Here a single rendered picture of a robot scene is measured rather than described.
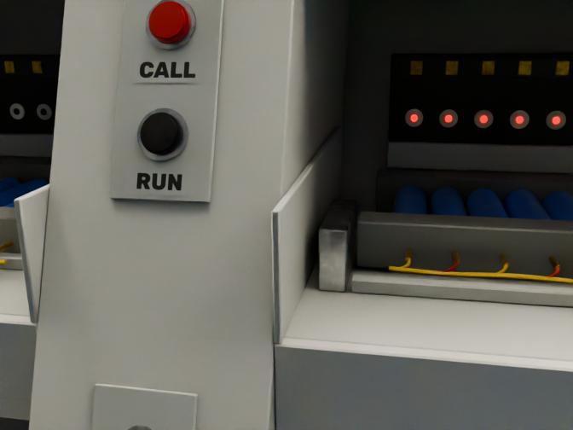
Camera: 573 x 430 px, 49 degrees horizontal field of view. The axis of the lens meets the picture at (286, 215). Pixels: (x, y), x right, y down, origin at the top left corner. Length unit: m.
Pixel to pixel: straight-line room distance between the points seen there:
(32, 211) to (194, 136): 0.07
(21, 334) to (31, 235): 0.04
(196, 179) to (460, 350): 0.11
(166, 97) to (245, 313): 0.09
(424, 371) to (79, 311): 0.13
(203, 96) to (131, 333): 0.09
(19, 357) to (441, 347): 0.16
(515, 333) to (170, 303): 0.13
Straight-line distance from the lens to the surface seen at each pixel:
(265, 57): 0.25
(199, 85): 0.25
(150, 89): 0.25
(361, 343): 0.24
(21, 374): 0.28
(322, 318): 0.25
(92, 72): 0.27
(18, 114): 0.48
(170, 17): 0.25
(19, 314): 0.28
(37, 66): 0.47
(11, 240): 0.33
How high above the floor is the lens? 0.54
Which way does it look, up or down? 4 degrees up
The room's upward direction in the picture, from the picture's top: 3 degrees clockwise
